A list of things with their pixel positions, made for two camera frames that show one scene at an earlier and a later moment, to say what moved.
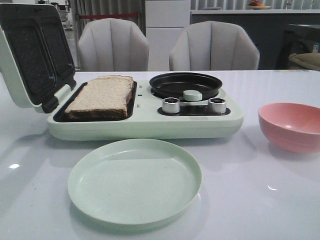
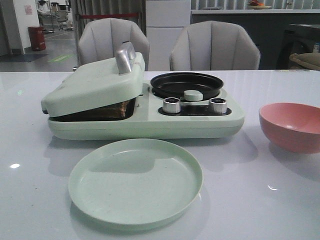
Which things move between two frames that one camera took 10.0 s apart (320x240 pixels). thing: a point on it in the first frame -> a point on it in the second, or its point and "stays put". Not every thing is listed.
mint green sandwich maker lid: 38,50 -> 94,83
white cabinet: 164,19 stays put
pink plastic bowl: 293,127 stays put
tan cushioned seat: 311,60 stays put
